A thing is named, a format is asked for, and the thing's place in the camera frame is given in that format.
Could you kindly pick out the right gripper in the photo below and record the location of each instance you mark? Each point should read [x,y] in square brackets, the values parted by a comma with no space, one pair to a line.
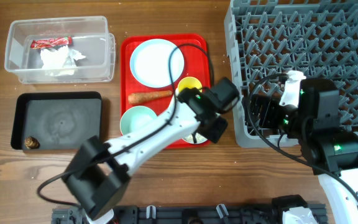
[269,104]

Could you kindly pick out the brown food scrap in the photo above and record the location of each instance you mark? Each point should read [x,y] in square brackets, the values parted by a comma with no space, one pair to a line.
[31,143]

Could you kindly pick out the grey dishwasher rack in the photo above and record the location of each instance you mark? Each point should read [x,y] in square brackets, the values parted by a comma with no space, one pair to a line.
[318,38]

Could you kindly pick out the yellow plastic cup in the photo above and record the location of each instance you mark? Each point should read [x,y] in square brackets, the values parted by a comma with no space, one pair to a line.
[189,82]

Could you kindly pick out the green bowl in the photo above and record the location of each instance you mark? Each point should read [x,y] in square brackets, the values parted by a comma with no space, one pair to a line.
[135,118]

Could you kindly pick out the white tissue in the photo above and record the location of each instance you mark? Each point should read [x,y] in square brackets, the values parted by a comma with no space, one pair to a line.
[61,61]

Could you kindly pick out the red serving tray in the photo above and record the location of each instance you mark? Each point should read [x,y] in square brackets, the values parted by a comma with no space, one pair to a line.
[196,63]

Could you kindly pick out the clear plastic bin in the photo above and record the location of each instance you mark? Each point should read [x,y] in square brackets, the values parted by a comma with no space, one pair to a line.
[90,37]

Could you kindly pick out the light blue plate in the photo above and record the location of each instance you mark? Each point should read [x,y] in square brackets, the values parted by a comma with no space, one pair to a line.
[154,61]

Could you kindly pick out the red snack wrapper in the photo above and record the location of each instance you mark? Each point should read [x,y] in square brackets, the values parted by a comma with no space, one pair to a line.
[50,43]

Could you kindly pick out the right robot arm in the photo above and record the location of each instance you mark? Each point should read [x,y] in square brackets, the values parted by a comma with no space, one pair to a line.
[326,147]

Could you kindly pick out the black plastic tray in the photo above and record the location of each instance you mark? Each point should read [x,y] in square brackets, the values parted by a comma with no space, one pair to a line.
[57,120]

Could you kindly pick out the white rice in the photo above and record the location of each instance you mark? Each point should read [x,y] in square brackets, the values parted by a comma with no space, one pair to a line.
[197,137]

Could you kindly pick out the light blue bowl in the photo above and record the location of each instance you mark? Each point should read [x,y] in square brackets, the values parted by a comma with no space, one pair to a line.
[194,138]

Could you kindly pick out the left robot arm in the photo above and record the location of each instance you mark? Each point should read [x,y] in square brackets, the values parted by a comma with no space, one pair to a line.
[100,172]

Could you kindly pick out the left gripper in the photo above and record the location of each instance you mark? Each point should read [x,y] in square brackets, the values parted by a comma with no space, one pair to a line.
[216,132]

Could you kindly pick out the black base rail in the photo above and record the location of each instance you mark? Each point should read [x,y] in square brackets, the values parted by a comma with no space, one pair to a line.
[284,209]

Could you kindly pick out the orange carrot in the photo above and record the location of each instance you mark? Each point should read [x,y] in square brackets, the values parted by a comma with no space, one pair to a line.
[144,97]

